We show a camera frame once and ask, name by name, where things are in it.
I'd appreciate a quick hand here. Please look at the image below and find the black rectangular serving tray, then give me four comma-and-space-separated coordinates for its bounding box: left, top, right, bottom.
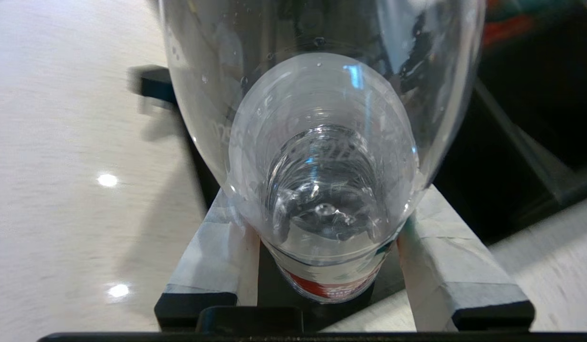
127, 66, 587, 246

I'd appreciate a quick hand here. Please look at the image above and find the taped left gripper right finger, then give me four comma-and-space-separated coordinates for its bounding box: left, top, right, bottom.
396, 184, 536, 332

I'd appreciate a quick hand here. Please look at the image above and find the clear water bottle green logo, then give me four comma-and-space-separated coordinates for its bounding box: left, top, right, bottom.
158, 0, 487, 304

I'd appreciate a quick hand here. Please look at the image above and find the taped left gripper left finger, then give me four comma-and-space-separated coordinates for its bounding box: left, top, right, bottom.
154, 188, 261, 332

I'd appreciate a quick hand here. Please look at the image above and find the dark green red sachet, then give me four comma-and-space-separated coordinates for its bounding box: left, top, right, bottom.
482, 0, 584, 48

